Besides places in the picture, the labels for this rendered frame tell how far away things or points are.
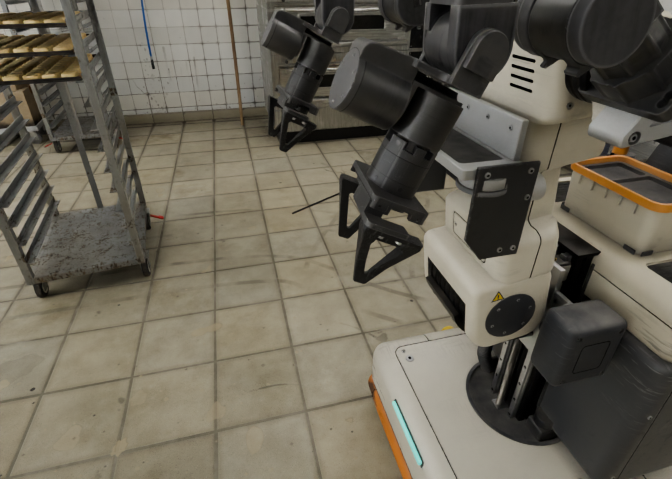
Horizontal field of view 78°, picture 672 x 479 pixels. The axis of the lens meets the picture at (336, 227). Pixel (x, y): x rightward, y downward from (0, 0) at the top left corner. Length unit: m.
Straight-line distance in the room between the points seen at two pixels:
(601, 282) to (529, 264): 0.22
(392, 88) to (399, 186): 0.10
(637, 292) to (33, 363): 1.95
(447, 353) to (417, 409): 0.23
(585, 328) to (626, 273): 0.15
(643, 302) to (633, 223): 0.15
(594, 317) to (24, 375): 1.86
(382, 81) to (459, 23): 0.08
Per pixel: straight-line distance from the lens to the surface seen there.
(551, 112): 0.65
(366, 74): 0.38
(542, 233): 0.79
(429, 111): 0.42
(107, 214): 2.64
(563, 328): 0.85
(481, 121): 0.73
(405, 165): 0.42
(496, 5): 0.42
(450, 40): 0.41
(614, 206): 1.00
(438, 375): 1.31
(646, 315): 0.94
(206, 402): 1.64
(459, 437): 1.21
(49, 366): 2.00
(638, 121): 0.57
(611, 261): 0.97
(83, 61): 1.86
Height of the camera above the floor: 1.27
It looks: 31 degrees down
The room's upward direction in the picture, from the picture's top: straight up
